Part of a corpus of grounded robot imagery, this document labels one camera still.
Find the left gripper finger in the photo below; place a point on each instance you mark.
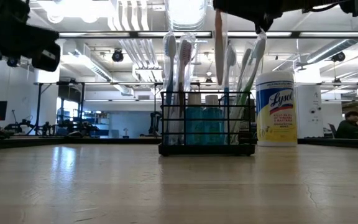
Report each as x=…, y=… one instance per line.
x=26, y=40

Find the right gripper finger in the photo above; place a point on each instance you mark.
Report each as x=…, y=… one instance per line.
x=238, y=6

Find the green toothbrush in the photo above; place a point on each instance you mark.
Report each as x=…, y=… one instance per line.
x=258, y=46

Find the white toothbrush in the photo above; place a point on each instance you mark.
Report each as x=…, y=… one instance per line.
x=185, y=53

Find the blue mouthwash bottle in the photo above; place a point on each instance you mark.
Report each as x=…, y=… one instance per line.
x=213, y=124
x=194, y=124

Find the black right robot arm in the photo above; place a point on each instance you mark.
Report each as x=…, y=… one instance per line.
x=315, y=4

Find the black background robot arm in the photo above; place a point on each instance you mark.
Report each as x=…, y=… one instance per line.
x=154, y=119

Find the Lysol wipes canister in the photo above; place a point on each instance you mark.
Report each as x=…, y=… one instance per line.
x=277, y=109

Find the white round pillar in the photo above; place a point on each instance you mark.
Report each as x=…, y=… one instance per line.
x=309, y=105

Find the person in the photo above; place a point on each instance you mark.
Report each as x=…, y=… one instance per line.
x=348, y=127

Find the black ceiling camera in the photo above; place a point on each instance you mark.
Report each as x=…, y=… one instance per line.
x=12, y=62
x=339, y=57
x=117, y=56

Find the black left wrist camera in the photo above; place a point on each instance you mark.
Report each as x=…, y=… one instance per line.
x=9, y=12

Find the black background rig frame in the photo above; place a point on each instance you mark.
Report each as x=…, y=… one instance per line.
x=38, y=105

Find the silver ventilation duct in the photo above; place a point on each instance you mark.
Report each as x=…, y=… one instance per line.
x=185, y=15

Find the black aluminium table frame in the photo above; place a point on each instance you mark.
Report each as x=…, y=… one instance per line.
x=26, y=141

